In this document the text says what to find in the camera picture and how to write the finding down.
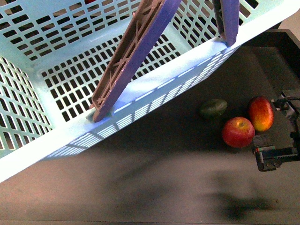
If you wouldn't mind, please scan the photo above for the dark green avocado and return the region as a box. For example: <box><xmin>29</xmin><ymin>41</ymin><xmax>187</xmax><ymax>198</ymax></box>
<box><xmin>199</xmin><ymin>99</ymin><xmax>228</xmax><ymax>120</ymax></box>

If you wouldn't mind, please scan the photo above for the red apple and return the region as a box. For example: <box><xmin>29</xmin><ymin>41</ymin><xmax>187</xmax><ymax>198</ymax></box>
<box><xmin>221</xmin><ymin>117</ymin><xmax>255</xmax><ymax>148</ymax></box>

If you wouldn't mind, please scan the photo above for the red yellow mango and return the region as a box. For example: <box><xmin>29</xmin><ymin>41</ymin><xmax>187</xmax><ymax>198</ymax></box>
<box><xmin>248</xmin><ymin>96</ymin><xmax>274</xmax><ymax>132</ymax></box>

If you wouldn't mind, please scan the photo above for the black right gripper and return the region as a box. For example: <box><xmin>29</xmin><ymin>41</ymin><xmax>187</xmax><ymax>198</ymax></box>
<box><xmin>252</xmin><ymin>91</ymin><xmax>300</xmax><ymax>172</ymax></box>

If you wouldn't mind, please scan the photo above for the black front display tray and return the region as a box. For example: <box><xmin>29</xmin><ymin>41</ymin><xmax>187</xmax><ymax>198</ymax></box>
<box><xmin>0</xmin><ymin>30</ymin><xmax>300</xmax><ymax>225</ymax></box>

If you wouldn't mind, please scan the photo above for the light blue plastic basket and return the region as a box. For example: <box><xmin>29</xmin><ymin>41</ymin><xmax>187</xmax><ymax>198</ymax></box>
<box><xmin>0</xmin><ymin>0</ymin><xmax>300</xmax><ymax>181</ymax></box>

